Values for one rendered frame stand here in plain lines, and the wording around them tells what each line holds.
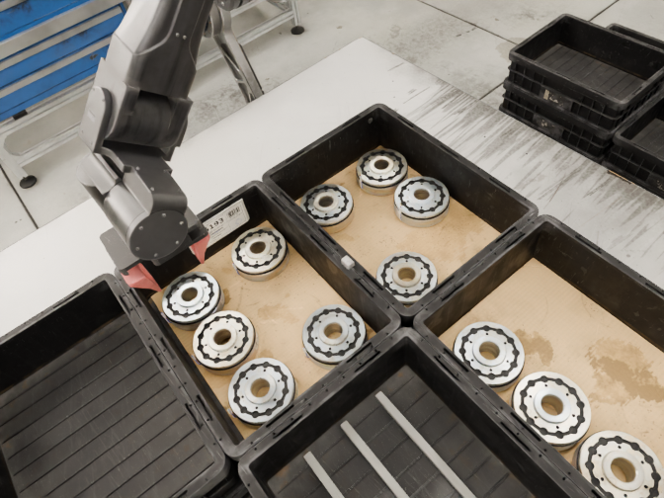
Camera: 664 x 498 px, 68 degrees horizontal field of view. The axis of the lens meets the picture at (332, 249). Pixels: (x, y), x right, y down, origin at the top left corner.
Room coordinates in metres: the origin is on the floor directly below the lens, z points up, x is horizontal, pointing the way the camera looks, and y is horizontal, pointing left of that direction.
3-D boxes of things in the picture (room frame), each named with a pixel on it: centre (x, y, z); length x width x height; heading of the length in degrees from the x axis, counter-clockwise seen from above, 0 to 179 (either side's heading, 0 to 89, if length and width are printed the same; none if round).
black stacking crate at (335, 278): (0.42, 0.14, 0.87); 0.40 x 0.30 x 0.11; 29
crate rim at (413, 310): (0.57, -0.12, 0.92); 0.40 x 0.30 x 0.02; 29
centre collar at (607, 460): (0.09, -0.31, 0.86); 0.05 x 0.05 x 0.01
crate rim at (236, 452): (0.42, 0.14, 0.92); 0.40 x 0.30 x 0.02; 29
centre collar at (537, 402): (0.19, -0.26, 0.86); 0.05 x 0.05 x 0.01
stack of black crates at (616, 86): (1.26, -0.90, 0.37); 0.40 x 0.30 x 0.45; 31
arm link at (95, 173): (0.38, 0.20, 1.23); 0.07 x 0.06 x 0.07; 30
